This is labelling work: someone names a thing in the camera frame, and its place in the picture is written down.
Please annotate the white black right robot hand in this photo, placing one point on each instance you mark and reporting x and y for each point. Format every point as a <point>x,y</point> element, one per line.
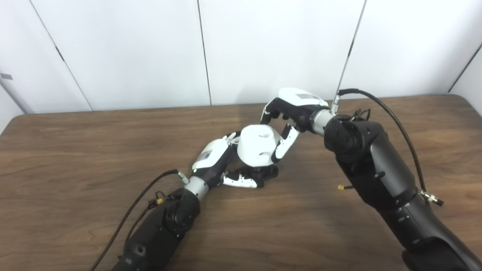
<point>297,101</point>

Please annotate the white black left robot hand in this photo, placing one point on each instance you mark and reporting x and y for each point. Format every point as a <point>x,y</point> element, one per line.
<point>209,154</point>

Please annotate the round white piece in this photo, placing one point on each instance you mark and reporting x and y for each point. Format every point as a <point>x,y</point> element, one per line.
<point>256,146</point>

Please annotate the black flanged holder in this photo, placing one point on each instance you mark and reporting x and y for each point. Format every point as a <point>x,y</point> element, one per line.
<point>267,173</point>

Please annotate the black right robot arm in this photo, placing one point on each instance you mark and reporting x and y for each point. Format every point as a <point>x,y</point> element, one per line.
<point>376,162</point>

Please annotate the small yellow-tipped plug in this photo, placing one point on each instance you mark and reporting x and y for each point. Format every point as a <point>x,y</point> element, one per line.
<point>340,187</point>

